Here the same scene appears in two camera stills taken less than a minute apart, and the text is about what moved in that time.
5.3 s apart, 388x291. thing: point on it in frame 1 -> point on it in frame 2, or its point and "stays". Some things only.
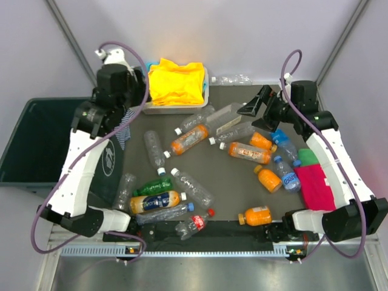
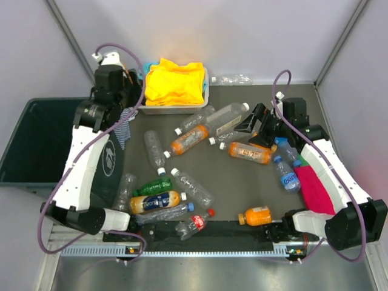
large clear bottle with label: [222, 119] stays
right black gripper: [252, 108] -> [248, 124]
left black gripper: [139, 90] stays
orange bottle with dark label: [142, 204] stays
